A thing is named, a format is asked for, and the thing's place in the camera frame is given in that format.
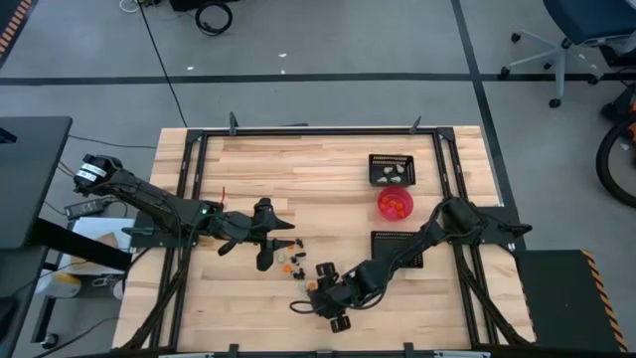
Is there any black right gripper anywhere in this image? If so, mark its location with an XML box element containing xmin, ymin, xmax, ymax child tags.
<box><xmin>310</xmin><ymin>262</ymin><xmax>359</xmax><ymax>333</ymax></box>

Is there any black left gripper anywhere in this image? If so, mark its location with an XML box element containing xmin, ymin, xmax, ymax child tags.
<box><xmin>234</xmin><ymin>197</ymin><xmax>297</xmax><ymax>272</ymax></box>

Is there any black slotted plastic basket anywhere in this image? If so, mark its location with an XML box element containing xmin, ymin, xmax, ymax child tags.
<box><xmin>368</xmin><ymin>153</ymin><xmax>417</xmax><ymax>188</ymax></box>
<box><xmin>370</xmin><ymin>230</ymin><xmax>425</xmax><ymax>269</ymax></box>

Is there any pink translucent plastic bowl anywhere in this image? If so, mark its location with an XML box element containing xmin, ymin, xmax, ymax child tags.
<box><xmin>377</xmin><ymin>184</ymin><xmax>415</xmax><ymax>222</ymax></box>

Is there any white cardboard box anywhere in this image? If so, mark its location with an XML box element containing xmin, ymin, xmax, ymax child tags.
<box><xmin>71</xmin><ymin>216</ymin><xmax>136</xmax><ymax>275</ymax></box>

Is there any black power adapter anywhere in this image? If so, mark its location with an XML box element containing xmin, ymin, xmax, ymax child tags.
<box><xmin>63</xmin><ymin>197</ymin><xmax>114</xmax><ymax>221</ymax></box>

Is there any black hazard-striped platform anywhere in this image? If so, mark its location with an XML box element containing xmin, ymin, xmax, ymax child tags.
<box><xmin>513</xmin><ymin>248</ymin><xmax>630</xmax><ymax>354</ymax></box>

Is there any white yellow container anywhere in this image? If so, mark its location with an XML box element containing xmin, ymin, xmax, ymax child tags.
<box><xmin>35</xmin><ymin>271</ymin><xmax>83</xmax><ymax>299</ymax></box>

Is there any black floor box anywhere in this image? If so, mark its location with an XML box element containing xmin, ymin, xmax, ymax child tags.
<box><xmin>168</xmin><ymin>0</ymin><xmax>240</xmax><ymax>12</ymax></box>

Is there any dark grey desk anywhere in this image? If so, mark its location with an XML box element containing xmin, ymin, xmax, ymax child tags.
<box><xmin>0</xmin><ymin>115</ymin><xmax>134</xmax><ymax>272</ymax></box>

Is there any orange black shop vacuum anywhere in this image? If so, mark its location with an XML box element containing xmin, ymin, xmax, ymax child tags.
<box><xmin>594</xmin><ymin>81</ymin><xmax>636</xmax><ymax>210</ymax></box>

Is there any black hazard-striped floor mat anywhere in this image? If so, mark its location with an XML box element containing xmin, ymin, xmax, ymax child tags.
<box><xmin>0</xmin><ymin>0</ymin><xmax>34</xmax><ymax>69</ymax></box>

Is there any blue office chair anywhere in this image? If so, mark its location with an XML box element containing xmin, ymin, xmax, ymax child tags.
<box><xmin>499</xmin><ymin>0</ymin><xmax>636</xmax><ymax>109</ymax></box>

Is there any thin black floor cable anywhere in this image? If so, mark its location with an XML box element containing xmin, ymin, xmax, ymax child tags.
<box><xmin>137</xmin><ymin>2</ymin><xmax>189</xmax><ymax>129</ymax></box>

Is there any coiled black cable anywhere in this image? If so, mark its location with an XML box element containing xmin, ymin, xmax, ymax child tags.
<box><xmin>195</xmin><ymin>2</ymin><xmax>234</xmax><ymax>37</ymax></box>

